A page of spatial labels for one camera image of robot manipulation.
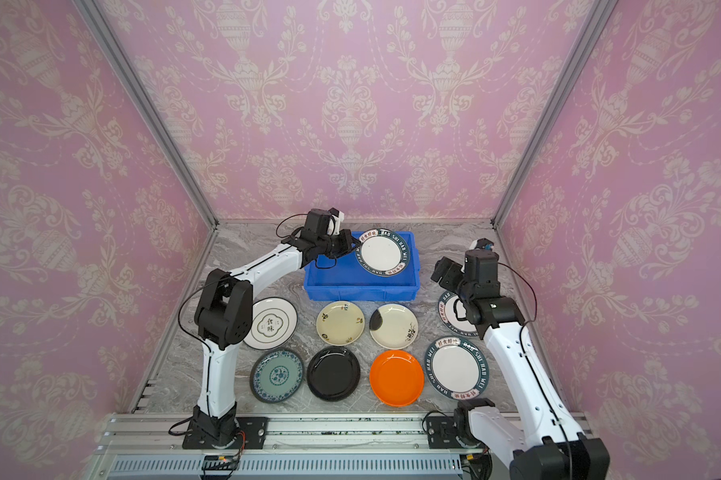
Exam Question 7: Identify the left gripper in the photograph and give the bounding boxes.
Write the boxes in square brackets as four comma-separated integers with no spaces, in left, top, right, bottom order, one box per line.
[313,228,361,258]

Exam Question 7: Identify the small green-rim plate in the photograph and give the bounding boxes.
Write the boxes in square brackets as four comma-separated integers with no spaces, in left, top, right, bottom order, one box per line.
[438,292,479,338]
[356,228,412,278]

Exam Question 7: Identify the cream plate small motifs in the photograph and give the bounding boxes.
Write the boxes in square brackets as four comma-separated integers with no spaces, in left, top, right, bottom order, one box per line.
[316,301,366,346]

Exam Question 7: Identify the cream plate black ink blot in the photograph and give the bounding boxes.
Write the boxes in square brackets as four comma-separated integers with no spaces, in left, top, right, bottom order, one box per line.
[370,304,420,350]

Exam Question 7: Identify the orange plate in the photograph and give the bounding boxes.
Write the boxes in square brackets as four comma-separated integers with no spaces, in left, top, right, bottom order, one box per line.
[370,350,425,408]

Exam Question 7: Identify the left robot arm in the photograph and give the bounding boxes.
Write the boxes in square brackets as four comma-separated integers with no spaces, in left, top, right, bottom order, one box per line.
[190,208,360,449]

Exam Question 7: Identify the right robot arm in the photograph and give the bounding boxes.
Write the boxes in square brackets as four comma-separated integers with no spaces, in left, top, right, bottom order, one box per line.
[432,239,611,479]

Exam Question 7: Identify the blue plastic bin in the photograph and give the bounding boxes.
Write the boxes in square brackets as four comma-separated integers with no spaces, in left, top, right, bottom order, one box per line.
[304,231,421,302]

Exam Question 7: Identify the large green-rim white plate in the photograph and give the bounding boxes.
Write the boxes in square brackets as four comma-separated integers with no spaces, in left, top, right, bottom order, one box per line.
[425,336,490,401]

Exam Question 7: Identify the white plate black flower outline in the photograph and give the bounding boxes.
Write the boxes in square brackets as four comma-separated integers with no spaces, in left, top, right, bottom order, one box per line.
[244,297,298,350]

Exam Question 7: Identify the teal patterned plate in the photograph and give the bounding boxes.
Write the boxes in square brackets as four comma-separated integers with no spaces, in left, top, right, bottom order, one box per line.
[250,349,304,403]

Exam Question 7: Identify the small circuit board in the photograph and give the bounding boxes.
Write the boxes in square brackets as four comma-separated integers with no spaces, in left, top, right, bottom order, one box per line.
[202,455,240,474]

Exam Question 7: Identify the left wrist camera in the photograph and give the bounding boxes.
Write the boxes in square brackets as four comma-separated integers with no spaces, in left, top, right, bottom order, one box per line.
[326,208,344,236]

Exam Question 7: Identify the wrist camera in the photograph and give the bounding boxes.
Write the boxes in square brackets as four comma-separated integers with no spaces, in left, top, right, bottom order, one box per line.
[470,238,494,251]
[326,208,344,236]

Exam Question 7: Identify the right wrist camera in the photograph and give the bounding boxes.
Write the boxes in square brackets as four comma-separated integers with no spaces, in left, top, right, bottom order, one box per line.
[470,238,494,251]

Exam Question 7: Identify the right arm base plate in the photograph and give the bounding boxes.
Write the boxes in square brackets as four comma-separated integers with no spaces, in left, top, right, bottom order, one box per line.
[423,412,475,450]

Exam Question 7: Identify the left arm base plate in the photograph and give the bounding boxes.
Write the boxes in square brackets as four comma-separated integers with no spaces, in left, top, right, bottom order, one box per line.
[182,416,268,451]

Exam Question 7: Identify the aluminium front rail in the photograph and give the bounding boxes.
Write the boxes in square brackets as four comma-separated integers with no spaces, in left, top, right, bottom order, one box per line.
[86,412,513,479]

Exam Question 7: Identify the right corner aluminium post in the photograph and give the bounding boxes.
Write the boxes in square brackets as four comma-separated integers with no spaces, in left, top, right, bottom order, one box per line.
[492,0,618,230]

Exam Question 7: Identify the corner aluminium post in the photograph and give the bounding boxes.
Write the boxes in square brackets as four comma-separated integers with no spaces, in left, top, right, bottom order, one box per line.
[492,0,618,230]
[72,0,220,230]

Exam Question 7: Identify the left corner aluminium post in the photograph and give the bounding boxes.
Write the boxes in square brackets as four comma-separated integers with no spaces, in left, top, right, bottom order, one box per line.
[72,0,220,230]

